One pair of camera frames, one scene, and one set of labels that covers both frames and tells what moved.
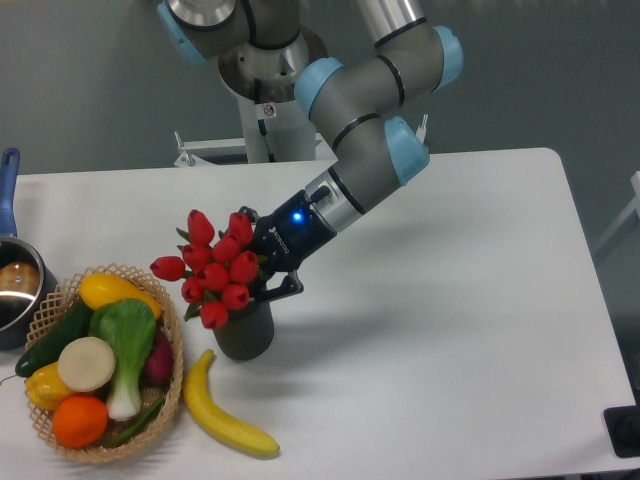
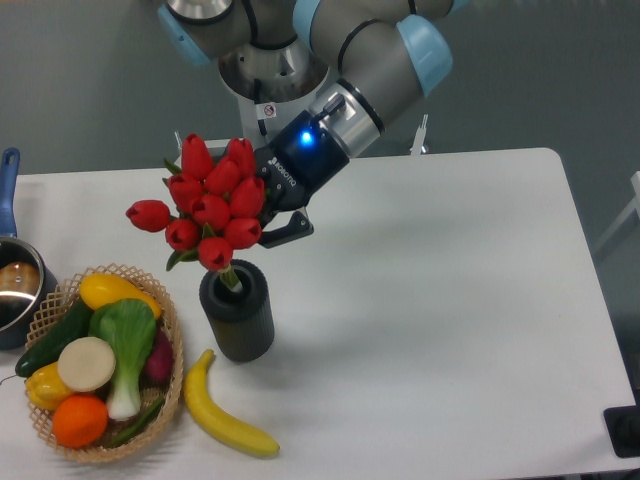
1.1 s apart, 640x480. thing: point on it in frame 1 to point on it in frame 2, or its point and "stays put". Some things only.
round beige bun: (86, 364) stays put
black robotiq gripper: (291, 234) to (291, 163)
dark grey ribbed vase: (248, 330) stays put
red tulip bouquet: (218, 274) to (216, 206)
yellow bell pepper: (45, 388) stays put
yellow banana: (215, 419) stays put
